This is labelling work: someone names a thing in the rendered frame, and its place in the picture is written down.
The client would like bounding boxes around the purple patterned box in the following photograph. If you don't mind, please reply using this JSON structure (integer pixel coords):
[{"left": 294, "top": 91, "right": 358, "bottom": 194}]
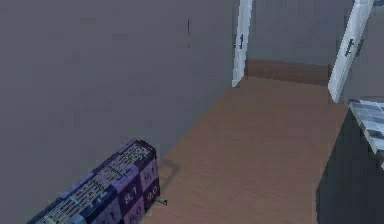
[{"left": 26, "top": 138, "right": 168, "bottom": 224}]

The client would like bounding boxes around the white room door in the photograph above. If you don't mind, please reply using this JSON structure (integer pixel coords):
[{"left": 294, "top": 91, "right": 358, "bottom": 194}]
[
  {"left": 327, "top": 0, "right": 375, "bottom": 103},
  {"left": 231, "top": 0, "right": 254, "bottom": 89}
]

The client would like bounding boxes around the dark cabinet with checkered top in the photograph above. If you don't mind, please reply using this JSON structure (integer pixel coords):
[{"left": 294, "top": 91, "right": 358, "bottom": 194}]
[{"left": 314, "top": 97, "right": 384, "bottom": 224}]

